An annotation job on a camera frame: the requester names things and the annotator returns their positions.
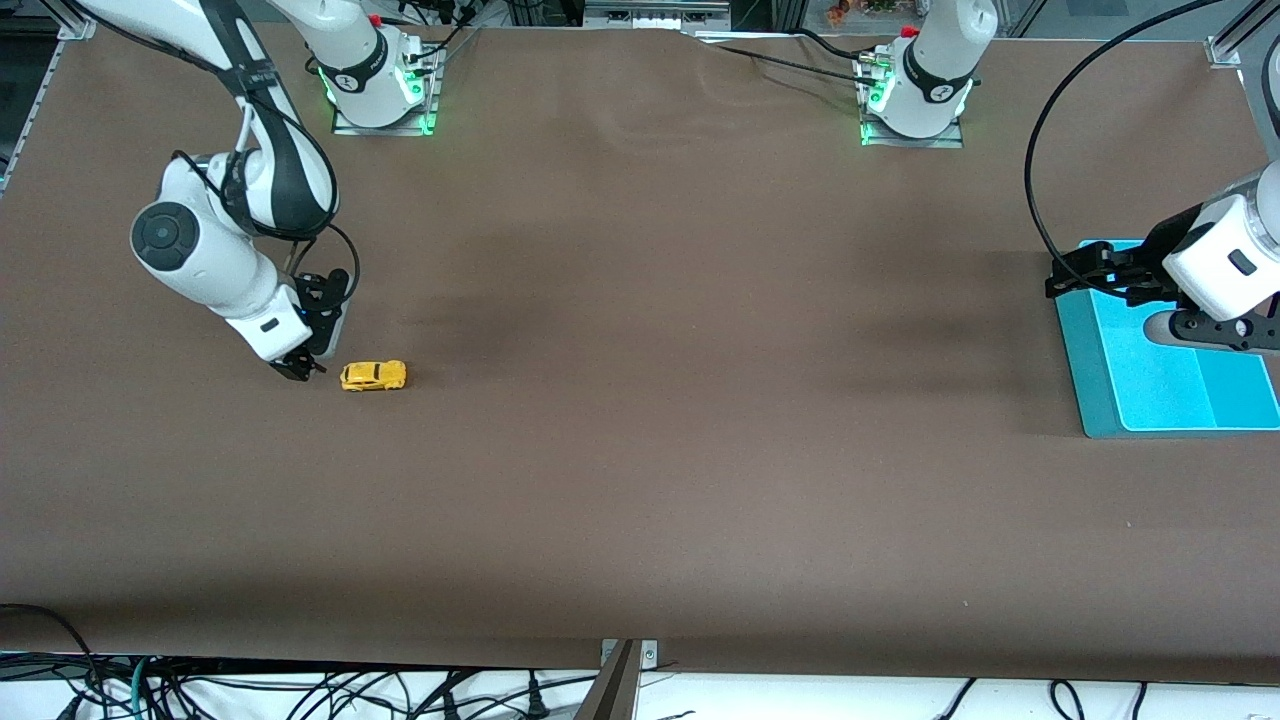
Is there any black looped floor cable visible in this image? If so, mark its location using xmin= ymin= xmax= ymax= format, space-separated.
xmin=0 ymin=603 xmax=106 ymax=720

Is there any black right base cable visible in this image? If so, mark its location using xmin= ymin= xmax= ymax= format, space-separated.
xmin=400 ymin=0 xmax=483 ymax=65

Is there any long black table cable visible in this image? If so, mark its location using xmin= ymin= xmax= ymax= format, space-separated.
xmin=688 ymin=30 xmax=881 ymax=86

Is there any yellow toy beetle car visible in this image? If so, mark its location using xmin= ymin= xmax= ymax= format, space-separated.
xmin=340 ymin=360 xmax=408 ymax=392

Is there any short black table cable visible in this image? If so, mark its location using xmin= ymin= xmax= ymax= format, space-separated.
xmin=795 ymin=27 xmax=889 ymax=61

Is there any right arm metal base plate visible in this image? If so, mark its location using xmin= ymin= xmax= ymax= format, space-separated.
xmin=332 ymin=45 xmax=442 ymax=136

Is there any dark angled support beam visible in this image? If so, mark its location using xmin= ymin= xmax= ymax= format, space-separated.
xmin=574 ymin=640 xmax=641 ymax=720

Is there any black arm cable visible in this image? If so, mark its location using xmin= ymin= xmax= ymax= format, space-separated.
xmin=1024 ymin=0 xmax=1229 ymax=286
xmin=170 ymin=95 xmax=361 ymax=303

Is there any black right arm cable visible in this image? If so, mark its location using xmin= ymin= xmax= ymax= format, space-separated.
xmin=170 ymin=95 xmax=361 ymax=303

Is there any black plug floor cable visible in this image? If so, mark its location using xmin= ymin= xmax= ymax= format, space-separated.
xmin=435 ymin=668 xmax=476 ymax=720
xmin=505 ymin=670 xmax=553 ymax=720

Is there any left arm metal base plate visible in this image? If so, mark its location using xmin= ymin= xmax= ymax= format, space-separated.
xmin=858 ymin=50 xmax=966 ymax=149

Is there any teal plastic storage bin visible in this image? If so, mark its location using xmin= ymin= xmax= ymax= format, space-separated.
xmin=1055 ymin=239 xmax=1280 ymax=439

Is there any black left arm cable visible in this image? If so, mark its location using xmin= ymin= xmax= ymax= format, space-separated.
xmin=1024 ymin=0 xmax=1229 ymax=286

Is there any silver aluminium frame rail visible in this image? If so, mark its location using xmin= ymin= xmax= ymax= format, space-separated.
xmin=582 ymin=0 xmax=734 ymax=32

